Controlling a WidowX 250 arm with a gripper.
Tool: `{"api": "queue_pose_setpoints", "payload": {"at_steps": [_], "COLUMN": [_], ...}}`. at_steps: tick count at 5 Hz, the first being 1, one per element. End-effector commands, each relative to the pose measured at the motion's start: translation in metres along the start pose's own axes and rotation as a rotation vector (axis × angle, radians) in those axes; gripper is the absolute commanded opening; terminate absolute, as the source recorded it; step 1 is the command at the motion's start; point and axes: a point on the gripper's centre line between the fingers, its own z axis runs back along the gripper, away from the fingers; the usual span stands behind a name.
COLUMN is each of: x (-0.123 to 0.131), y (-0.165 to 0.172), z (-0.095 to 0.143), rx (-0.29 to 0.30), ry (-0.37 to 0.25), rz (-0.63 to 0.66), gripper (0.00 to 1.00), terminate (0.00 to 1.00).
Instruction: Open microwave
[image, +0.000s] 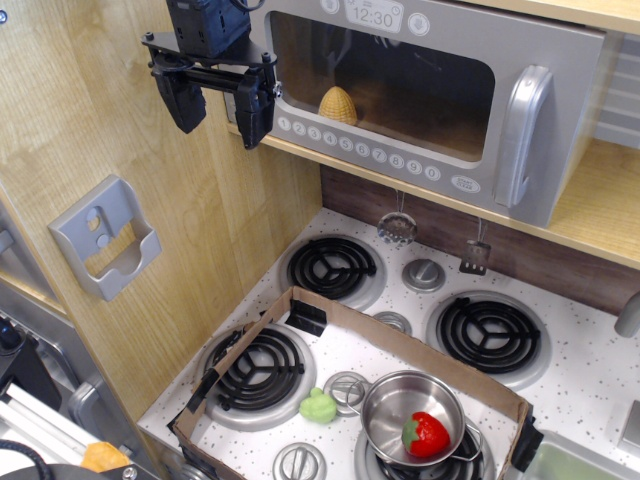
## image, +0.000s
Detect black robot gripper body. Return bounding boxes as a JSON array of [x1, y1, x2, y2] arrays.
[[141, 1, 278, 100]]

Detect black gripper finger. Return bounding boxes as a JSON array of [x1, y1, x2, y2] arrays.
[[152, 67, 206, 134], [234, 75, 275, 150]]

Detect yellow beehive toy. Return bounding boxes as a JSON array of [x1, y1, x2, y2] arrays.
[[318, 86, 358, 125]]

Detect black back left burner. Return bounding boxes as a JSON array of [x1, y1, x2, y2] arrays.
[[285, 237, 378, 300]]

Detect hanging silver skimmer spoon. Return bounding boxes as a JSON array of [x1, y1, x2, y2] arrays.
[[377, 191, 418, 248]]

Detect silver back stove knob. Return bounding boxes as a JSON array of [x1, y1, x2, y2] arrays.
[[402, 259, 446, 293]]

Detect silver stove knob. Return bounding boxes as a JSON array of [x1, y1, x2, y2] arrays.
[[373, 311, 413, 336], [272, 442, 327, 480], [323, 371, 370, 417], [402, 259, 446, 293]]

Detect silver middle stove knob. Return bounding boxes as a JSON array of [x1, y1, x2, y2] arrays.
[[373, 311, 413, 336]]

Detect black front left burner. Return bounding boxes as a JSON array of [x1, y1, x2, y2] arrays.
[[207, 325, 313, 414]]

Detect hanging silver spatula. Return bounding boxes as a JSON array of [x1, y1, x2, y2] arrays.
[[459, 218, 491, 276]]

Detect silver centre stove knob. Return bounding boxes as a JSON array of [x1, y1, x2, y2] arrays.
[[323, 371, 370, 417]]

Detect green toy vegetable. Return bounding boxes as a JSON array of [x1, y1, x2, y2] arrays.
[[299, 387, 337, 424]]

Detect small steel pot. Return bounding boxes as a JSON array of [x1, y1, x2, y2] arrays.
[[345, 370, 483, 469]]

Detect black back right burner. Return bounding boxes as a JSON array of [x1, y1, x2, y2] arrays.
[[435, 296, 542, 374]]

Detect silver front stove knob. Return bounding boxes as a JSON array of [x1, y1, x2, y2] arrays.
[[272, 442, 327, 480]]

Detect brown cardboard barrier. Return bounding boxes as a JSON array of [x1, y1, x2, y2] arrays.
[[170, 287, 542, 479]]

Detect orange object bottom left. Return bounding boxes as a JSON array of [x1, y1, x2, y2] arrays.
[[80, 442, 130, 473]]

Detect red toy strawberry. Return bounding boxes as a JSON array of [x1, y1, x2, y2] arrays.
[[401, 411, 451, 458]]

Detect grey toy faucet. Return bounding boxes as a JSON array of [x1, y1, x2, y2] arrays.
[[614, 292, 640, 338]]

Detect green toy sink basin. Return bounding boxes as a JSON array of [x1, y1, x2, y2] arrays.
[[520, 430, 639, 480]]

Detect grey wall phone holder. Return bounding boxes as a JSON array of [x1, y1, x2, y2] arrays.
[[48, 175, 162, 301]]

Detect grey oven door handle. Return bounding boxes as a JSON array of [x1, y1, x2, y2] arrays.
[[68, 380, 107, 440]]

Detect black cable bottom left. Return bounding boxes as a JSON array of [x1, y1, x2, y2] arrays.
[[0, 438, 51, 479]]

